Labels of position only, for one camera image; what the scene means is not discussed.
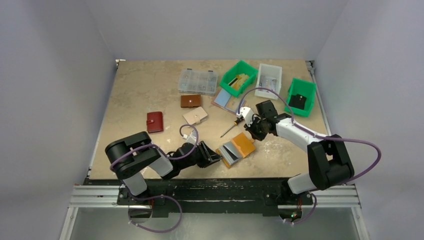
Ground mustard yellow card holder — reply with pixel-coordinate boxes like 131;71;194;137
216;133;256;168

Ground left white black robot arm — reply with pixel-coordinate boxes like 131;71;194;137
104;130;223;197

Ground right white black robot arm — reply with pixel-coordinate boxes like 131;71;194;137
237;100;355;199

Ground beige card holder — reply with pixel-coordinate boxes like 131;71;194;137
182;106;208;125

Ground black card holder in bin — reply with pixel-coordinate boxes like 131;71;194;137
288;94;307;110

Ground cards in white bin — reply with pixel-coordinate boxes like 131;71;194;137
258;75;277;92

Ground stack of loose cards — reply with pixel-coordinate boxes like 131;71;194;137
211;89;241;115

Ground cards in green bin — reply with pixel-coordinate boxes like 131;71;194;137
228;73;249;91

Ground brown leather card holder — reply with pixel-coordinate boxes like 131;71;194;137
180;94;202;108

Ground red leather card holder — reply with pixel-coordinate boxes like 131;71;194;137
146;111;164;134

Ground green bin with cards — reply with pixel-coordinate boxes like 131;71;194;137
219;60;258;97

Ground yellow black screwdriver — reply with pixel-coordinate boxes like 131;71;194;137
220;117;244;138

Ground white plastic bin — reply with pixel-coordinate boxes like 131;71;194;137
254;63;283;100

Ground green bin right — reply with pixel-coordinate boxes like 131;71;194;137
287;78;317;117

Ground clear plastic organizer box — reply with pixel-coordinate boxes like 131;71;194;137
177;68;219;96

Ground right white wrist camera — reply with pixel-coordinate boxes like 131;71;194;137
236;106;254;127

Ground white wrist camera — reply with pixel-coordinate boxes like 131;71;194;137
236;106;254;127
182;129;199;146

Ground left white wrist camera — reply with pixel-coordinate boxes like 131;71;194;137
182;129;199;146

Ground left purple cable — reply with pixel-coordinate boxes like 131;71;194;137
109;124;200;173

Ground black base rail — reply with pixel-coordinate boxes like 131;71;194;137
83;177;315;220

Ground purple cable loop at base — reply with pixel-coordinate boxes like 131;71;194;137
128;194;183;234

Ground aluminium frame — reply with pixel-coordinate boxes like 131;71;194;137
60;185;370;240

